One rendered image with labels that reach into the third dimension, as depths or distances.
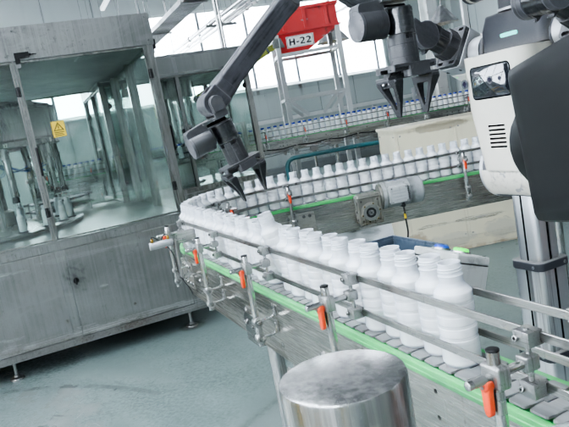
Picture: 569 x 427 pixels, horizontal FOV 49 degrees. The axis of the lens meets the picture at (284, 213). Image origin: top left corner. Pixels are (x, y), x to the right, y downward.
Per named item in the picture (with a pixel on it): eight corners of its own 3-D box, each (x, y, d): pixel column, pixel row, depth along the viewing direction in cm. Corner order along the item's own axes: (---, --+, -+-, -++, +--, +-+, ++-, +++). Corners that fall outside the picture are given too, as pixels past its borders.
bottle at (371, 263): (394, 318, 123) (381, 239, 120) (400, 329, 117) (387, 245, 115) (364, 324, 123) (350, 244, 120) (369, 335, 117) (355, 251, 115)
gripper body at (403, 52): (438, 67, 120) (433, 28, 119) (394, 74, 116) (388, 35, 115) (418, 72, 126) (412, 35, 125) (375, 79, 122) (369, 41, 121)
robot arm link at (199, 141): (219, 91, 148) (209, 96, 156) (177, 113, 144) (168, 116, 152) (241, 137, 151) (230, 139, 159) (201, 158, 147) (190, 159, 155)
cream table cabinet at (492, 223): (499, 225, 622) (483, 108, 605) (530, 236, 561) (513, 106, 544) (394, 247, 614) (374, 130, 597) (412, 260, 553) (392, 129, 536)
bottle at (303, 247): (304, 302, 145) (291, 234, 143) (306, 295, 151) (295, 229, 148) (328, 299, 144) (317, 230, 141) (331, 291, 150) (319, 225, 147)
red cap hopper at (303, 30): (306, 227, 819) (267, 11, 778) (299, 219, 890) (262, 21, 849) (373, 213, 826) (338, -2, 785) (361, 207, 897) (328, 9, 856)
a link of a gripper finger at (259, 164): (245, 197, 161) (229, 165, 159) (267, 185, 163) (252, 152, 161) (254, 199, 155) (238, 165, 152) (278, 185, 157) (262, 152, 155)
